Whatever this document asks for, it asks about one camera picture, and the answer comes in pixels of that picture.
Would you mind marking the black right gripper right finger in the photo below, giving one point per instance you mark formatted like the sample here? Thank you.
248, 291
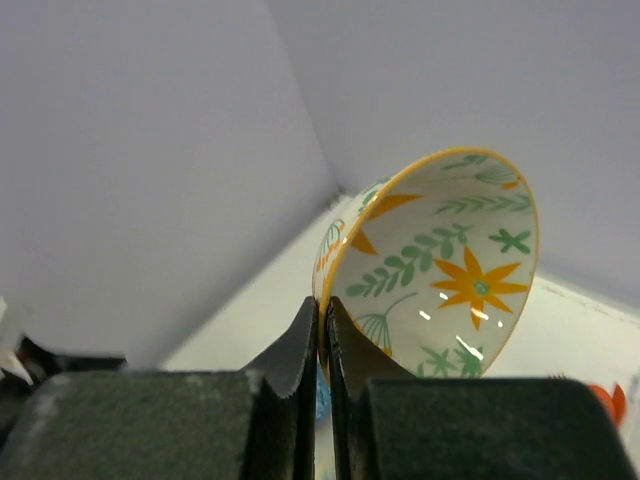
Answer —
389, 424

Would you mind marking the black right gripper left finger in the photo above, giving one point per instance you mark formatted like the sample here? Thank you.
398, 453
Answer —
97, 418

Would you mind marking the blue triangle patterned bowl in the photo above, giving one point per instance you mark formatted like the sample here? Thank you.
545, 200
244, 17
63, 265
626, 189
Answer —
323, 398

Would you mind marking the orange bowl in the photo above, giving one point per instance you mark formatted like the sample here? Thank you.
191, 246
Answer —
613, 401

